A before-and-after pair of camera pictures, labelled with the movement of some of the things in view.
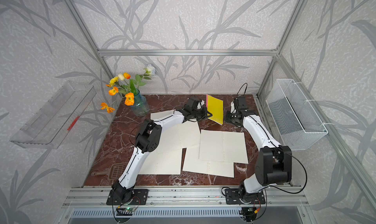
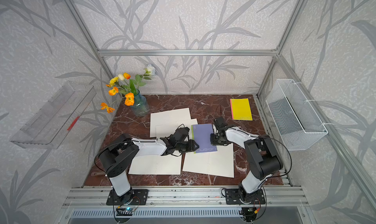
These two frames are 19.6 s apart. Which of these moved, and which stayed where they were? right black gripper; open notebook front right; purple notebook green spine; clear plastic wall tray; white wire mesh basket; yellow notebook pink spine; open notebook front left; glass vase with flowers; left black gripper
Moved: yellow notebook pink spine; right black gripper; purple notebook green spine; left black gripper
Stayed: white wire mesh basket; glass vase with flowers; open notebook front right; open notebook front left; clear plastic wall tray
